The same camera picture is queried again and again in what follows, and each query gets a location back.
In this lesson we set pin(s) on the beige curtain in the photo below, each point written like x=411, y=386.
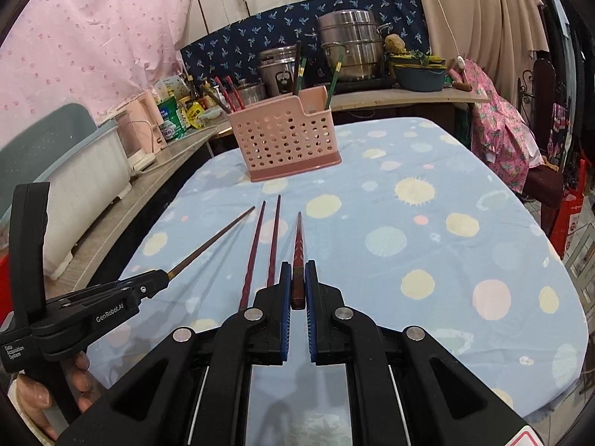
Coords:
x=502, y=18

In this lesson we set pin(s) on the small pot with lid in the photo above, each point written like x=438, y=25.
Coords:
x=251, y=93

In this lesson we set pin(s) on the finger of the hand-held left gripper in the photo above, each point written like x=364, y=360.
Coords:
x=151, y=281

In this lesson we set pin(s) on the person's left hand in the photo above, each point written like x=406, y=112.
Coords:
x=83, y=381

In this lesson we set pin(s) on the pink dotted cloth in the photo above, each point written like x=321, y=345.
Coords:
x=83, y=32

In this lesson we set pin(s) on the silver rice cooker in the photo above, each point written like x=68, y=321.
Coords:
x=274, y=74

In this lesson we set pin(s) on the white carton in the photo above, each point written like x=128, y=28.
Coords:
x=169, y=86

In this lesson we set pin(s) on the pink electric kettle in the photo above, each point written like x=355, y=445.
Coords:
x=139, y=125

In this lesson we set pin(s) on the pink perforated utensil basket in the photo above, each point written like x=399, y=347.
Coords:
x=283, y=139

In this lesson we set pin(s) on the white power strip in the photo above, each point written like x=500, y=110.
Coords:
x=142, y=161

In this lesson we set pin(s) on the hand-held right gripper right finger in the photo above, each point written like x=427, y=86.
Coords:
x=310, y=320

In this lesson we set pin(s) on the pink floral garment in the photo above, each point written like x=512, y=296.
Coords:
x=497, y=130

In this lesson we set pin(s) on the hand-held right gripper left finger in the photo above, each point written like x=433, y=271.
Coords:
x=286, y=316

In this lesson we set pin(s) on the dark glass bottle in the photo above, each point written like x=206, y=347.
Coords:
x=191, y=86

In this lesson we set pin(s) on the yellow packet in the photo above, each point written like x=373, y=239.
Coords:
x=193, y=112

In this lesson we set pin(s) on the hanging clothes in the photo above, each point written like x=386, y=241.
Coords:
x=567, y=79

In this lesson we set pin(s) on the dark wooden chair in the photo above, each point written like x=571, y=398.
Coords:
x=544, y=181

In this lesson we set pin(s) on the green chopstick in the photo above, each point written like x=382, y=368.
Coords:
x=301, y=76
x=333, y=81

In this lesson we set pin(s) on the red box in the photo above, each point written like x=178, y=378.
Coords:
x=574, y=213

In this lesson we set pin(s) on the dark brown chopstick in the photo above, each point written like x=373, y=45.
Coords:
x=216, y=97
x=209, y=244

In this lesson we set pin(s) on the white storage box blue lid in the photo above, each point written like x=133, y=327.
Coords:
x=83, y=172

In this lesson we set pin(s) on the brown lumpy root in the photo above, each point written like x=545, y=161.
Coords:
x=394, y=42

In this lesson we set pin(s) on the tray of green vegetables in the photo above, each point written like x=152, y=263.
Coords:
x=418, y=60

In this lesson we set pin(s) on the clear food container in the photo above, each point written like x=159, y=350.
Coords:
x=210, y=114

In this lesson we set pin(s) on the blue basin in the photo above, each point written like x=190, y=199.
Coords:
x=418, y=81

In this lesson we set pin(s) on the navy floral cloth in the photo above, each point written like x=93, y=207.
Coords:
x=241, y=32

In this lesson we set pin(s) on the stainless steel steamer pot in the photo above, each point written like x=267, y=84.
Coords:
x=353, y=42

